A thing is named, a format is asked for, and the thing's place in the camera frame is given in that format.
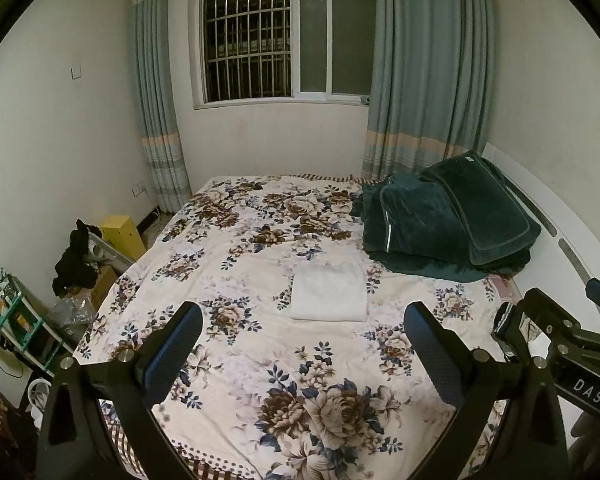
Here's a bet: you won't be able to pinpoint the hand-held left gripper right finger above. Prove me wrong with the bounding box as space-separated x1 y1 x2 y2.
403 301 569 480

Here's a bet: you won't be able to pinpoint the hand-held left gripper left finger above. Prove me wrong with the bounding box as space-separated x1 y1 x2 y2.
36 301 204 480

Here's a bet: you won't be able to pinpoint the white knit sweater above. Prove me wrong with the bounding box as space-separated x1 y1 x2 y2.
290 258 370 322

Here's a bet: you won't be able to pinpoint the black hanging clothes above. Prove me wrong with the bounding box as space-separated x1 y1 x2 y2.
51 219 103 297

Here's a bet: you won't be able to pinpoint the person's right hand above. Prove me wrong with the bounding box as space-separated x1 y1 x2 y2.
570 410 600 480

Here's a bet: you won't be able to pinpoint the black patterned garment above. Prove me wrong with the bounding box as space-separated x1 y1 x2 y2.
492 300 536 347

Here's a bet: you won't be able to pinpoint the pink checked bedsheet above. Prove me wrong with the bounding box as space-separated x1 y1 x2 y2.
486 275 524 305

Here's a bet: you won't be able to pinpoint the clear plastic bag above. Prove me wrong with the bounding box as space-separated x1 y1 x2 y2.
47 295 101 341

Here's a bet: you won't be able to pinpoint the white bed headboard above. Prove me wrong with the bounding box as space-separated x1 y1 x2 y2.
480 142 600 331

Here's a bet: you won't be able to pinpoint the grey metal rack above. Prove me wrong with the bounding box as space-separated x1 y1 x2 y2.
90 234 137 269

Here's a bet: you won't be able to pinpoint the dark green pillow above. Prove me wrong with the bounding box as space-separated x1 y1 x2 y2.
420 150 542 267

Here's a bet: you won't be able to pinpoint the yellow box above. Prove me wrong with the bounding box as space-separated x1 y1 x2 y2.
101 215 147 261

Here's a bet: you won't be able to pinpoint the dark green blanket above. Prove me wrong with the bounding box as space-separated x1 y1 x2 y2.
351 172 531 283

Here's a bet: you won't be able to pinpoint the floral quilt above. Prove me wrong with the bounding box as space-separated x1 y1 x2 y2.
72 175 518 480

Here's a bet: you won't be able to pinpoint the teal storage shelf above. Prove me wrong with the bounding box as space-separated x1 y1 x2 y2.
0 272 76 373

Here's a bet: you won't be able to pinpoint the red patterned bag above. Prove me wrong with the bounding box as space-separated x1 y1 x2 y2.
0 382 36 480

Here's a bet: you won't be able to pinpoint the narrow green curtain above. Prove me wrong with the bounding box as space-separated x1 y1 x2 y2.
127 0 193 213

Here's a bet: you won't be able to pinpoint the wide green curtain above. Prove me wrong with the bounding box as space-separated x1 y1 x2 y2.
361 0 496 181

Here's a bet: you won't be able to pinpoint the barred window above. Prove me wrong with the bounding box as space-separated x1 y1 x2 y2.
190 0 378 110

